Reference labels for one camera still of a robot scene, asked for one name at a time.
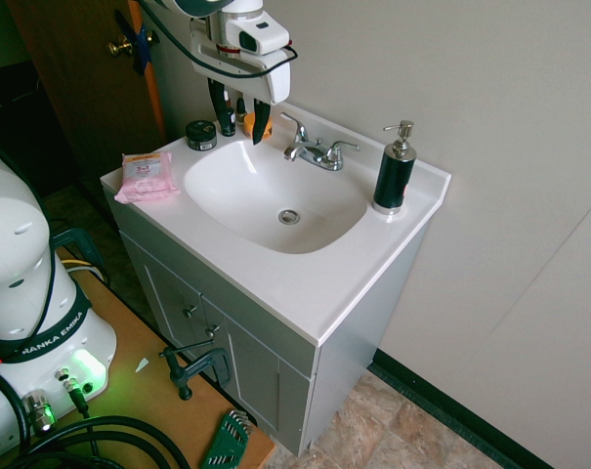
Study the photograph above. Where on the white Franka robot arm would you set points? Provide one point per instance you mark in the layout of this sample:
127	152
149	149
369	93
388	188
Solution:
21	244

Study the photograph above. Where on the white paper scrap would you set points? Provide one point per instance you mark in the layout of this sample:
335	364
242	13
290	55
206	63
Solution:
141	365

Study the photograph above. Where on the green hex key set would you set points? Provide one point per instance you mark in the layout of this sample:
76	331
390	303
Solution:
224	442

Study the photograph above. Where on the black C-clamp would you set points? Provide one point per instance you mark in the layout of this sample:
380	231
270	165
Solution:
197	369

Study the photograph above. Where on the pink wet wipes pack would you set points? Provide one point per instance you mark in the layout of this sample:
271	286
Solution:
146	178

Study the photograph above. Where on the blue tape strip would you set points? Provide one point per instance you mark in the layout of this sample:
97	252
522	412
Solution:
139	49

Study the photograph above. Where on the orange round jar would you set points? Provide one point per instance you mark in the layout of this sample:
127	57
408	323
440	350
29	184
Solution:
248	128

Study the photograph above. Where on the brown wooden door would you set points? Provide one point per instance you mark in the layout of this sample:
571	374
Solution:
85	83

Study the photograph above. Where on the chrome sink drain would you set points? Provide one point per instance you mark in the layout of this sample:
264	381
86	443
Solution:
289	216

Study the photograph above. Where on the metal cabinet knob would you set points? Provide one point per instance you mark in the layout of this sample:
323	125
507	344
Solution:
190	311
212	330

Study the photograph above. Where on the grey vanity cabinet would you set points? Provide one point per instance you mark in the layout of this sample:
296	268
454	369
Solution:
353	352

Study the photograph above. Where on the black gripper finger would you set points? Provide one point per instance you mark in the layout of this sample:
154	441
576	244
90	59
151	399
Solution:
261	122
218	100

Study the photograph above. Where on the black baseboard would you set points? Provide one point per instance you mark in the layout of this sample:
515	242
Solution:
451	405

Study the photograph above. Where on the black and chrome soap dispenser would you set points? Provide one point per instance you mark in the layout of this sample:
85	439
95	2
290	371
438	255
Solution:
392	176

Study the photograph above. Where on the black round jar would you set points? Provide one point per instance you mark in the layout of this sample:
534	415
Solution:
201	137

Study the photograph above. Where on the silver plug connector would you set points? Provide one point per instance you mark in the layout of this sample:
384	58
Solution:
38	410

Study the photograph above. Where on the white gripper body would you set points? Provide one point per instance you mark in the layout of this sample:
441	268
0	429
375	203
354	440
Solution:
270	73

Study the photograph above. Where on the small black bottle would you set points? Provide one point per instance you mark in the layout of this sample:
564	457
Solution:
229	126
240	115

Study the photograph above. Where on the dark green clamp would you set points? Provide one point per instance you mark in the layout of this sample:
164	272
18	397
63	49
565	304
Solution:
82	242

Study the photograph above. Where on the brass door knob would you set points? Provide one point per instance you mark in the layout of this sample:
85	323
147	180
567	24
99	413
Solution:
119	48

